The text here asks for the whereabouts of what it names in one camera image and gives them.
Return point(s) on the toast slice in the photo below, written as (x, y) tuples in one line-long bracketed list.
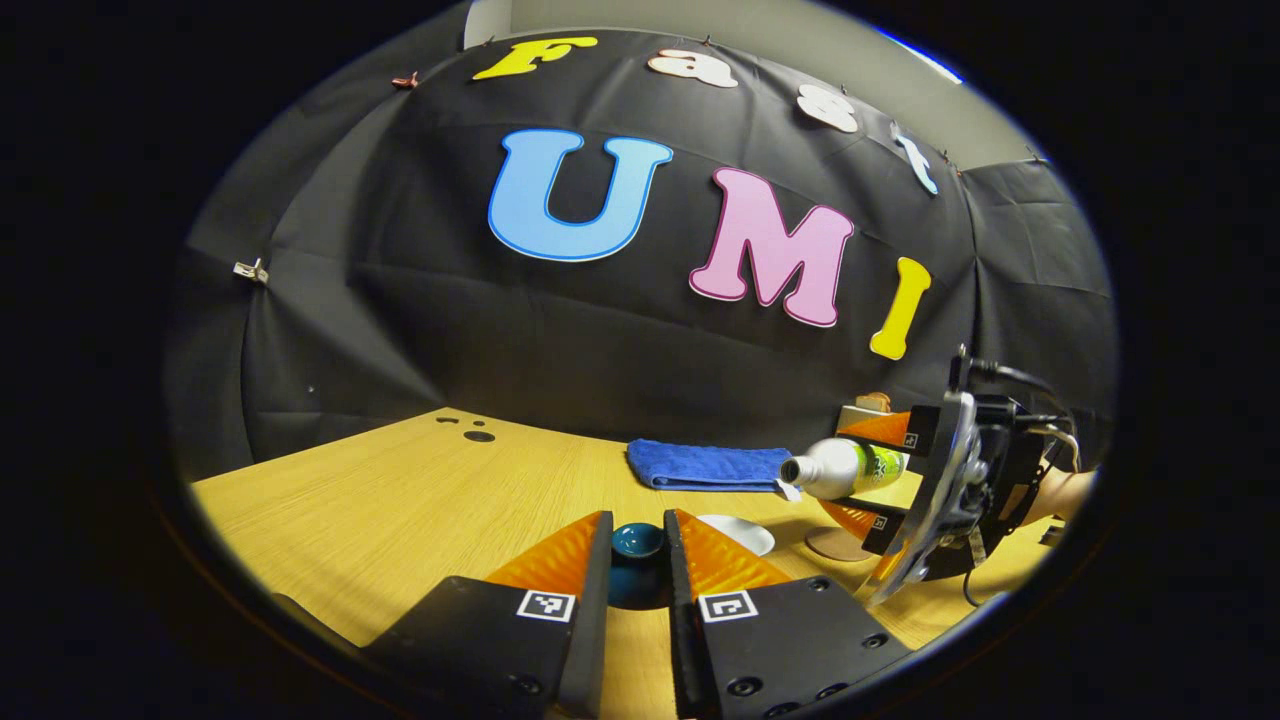
[(876, 401)]

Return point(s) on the blue folded towel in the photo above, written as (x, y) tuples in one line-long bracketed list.
[(700, 465)]

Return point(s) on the metal backdrop clip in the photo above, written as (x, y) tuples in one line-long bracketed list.
[(251, 271)]

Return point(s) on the black backdrop cloth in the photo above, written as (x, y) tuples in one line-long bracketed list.
[(600, 340)]

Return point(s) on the silver green-label water bottle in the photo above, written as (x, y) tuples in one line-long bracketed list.
[(840, 468)]

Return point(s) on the round brown coaster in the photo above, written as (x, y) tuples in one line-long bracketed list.
[(835, 547)]

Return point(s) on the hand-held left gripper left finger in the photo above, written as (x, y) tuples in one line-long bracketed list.
[(595, 610)]

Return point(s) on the white toaster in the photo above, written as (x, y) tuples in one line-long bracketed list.
[(850, 415)]

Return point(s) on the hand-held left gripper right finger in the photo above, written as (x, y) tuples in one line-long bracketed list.
[(682, 620)]

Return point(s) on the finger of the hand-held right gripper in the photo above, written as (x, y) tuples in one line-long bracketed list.
[(885, 530), (880, 428)]

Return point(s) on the red backdrop clip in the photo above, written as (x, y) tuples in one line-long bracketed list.
[(406, 81)]

